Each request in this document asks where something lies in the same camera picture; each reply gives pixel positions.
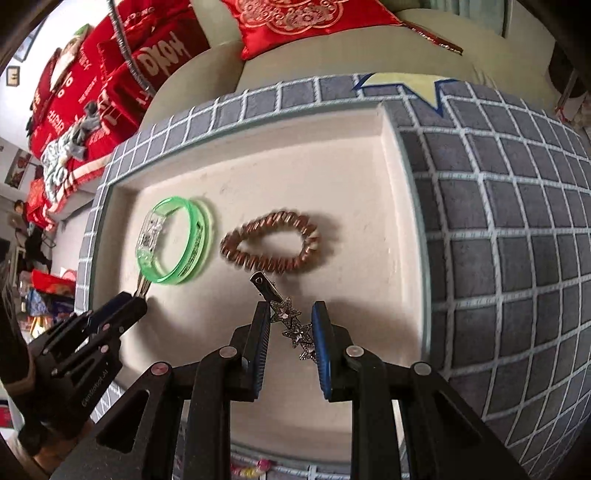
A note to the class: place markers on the red embroidered cushion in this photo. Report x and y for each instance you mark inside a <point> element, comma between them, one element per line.
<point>300,23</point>

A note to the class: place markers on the silver star hair clip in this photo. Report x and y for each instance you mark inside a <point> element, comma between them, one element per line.
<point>288,314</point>

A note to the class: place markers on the wall poster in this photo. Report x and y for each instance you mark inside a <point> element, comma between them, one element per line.
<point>21,167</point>

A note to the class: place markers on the beige tray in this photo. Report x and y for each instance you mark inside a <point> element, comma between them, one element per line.
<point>323,184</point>

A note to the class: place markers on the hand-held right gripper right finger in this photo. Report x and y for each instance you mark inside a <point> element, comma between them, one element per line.
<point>321,350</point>

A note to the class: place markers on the small silver hair clip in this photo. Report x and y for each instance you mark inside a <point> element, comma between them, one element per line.
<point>142,287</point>

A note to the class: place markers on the grey white crumpled cloth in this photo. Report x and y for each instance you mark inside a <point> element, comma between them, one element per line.
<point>57,157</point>

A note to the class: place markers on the small framed picture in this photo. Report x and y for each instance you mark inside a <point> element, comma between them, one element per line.
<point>13,76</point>

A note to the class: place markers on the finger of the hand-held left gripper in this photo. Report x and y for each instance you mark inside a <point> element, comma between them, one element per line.
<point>131,314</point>
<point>115,304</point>

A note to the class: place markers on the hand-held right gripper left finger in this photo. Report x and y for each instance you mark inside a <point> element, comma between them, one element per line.
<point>263,350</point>

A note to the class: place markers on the red printed blanket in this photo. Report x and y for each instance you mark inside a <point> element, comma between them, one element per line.
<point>51,120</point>

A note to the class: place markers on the silver tinsel hoop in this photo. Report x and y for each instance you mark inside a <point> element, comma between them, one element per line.
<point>122,44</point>

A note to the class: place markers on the red box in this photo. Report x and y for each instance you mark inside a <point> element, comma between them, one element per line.
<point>46,279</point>

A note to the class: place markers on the beige sofa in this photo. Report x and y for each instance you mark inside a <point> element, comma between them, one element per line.
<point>323,64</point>

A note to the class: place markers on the person's left forearm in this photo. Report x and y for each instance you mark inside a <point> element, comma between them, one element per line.
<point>11,332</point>

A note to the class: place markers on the person's left hand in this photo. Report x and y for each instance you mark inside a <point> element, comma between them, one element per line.
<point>44,459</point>

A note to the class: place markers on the red printed pillow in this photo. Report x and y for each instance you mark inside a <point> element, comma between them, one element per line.
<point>161,50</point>

